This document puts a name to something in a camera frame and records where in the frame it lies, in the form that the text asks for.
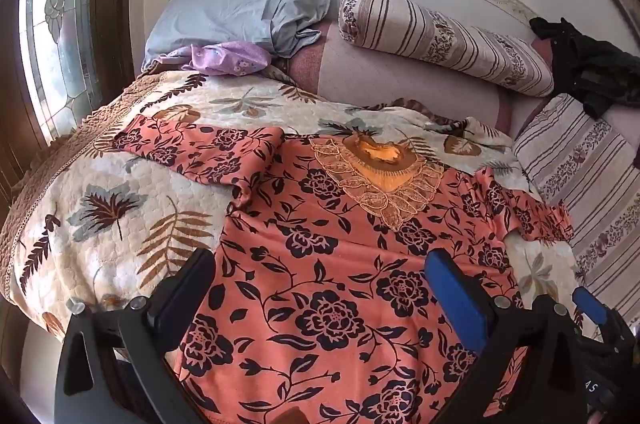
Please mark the stained glass window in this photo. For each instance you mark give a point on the stained glass window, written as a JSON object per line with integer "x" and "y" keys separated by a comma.
{"x": 55, "y": 29}

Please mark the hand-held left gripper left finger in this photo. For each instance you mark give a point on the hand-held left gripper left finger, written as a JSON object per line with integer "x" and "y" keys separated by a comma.
{"x": 192, "y": 280}

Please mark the pink fabric cushion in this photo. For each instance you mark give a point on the pink fabric cushion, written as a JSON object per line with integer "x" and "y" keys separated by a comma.
{"x": 390, "y": 79}

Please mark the striped floral flat cushion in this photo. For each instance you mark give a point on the striped floral flat cushion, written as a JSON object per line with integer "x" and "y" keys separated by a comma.
{"x": 585, "y": 174}

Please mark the black clothing pile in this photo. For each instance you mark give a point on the black clothing pile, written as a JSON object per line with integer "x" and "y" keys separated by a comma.
{"x": 590, "y": 64}

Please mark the orange floral shirt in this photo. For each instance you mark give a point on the orange floral shirt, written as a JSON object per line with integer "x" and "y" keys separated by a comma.
{"x": 320, "y": 279}

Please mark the purple patterned cloth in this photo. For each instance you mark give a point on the purple patterned cloth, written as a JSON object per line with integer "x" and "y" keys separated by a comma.
{"x": 225, "y": 56}

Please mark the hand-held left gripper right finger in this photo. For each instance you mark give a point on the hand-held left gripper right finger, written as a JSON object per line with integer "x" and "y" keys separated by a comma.
{"x": 460, "y": 299}

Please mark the striped floral bolster pillow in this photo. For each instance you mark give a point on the striped floral bolster pillow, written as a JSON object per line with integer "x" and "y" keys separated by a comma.
{"x": 430, "y": 34}

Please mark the leaf print quilted blanket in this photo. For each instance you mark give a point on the leaf print quilted blanket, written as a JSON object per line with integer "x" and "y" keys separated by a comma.
{"x": 125, "y": 204}

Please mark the brown wooden window frame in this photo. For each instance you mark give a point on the brown wooden window frame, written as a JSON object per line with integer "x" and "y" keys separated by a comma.
{"x": 117, "y": 4}

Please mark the grey pillow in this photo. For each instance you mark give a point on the grey pillow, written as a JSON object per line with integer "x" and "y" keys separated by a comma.
{"x": 235, "y": 9}

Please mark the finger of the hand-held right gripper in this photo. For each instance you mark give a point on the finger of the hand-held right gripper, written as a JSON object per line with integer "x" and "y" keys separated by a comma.
{"x": 590, "y": 306}

